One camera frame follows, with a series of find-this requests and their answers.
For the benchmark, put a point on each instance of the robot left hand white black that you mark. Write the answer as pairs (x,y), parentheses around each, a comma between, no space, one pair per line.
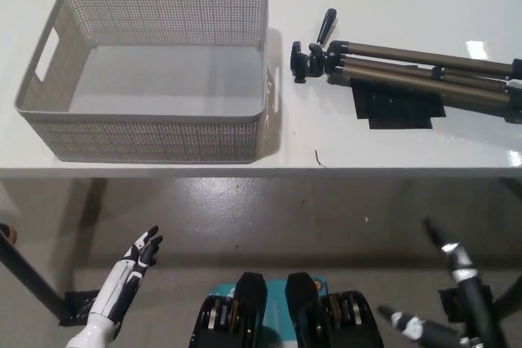
(122,278)

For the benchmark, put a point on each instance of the bronze and black tripod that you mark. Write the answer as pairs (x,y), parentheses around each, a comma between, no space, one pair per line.
(391,69)

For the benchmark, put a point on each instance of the black ribbed robot body block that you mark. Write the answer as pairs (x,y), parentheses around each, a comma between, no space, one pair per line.
(314,307)
(244,303)

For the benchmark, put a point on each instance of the black table leg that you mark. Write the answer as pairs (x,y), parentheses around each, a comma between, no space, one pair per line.
(28,274)

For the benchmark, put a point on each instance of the brown rounded object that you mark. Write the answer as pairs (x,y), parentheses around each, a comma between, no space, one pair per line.
(9,232)

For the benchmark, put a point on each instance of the grey perforated plastic basket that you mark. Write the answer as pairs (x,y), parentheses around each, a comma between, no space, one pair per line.
(142,136)

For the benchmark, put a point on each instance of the small dark thread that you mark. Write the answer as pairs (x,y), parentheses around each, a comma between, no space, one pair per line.
(319,159)

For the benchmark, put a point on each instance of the black tape patch on table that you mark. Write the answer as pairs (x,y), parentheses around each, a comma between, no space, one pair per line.
(391,105)

